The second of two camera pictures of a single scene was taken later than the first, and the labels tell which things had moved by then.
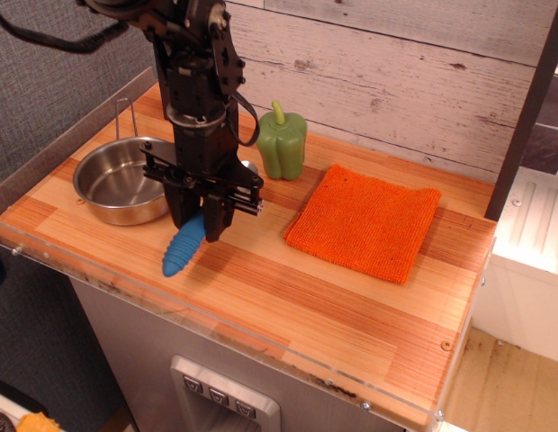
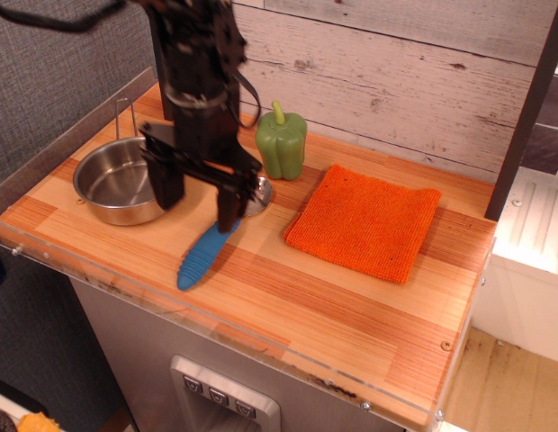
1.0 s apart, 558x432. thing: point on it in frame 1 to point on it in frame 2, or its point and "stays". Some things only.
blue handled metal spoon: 192,236 to 205,255
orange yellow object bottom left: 38,422 stays
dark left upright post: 160,41 stays
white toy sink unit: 523,293 stays
